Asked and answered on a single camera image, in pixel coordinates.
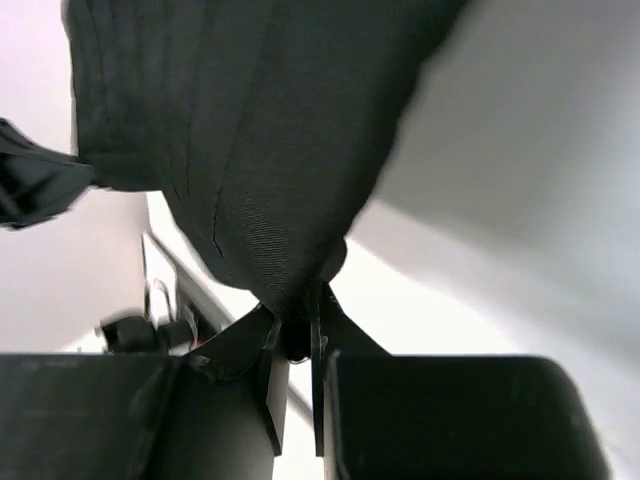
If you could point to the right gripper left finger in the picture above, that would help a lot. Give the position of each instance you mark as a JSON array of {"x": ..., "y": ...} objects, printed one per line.
[{"x": 215, "y": 413}]

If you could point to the black skirt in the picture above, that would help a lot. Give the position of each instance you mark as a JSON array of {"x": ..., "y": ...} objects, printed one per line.
[{"x": 265, "y": 124}]

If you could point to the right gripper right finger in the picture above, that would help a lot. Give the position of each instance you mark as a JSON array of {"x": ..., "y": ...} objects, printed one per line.
[{"x": 380, "y": 416}]

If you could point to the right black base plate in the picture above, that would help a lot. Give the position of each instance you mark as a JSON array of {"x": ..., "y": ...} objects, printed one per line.
[{"x": 134, "y": 334}]

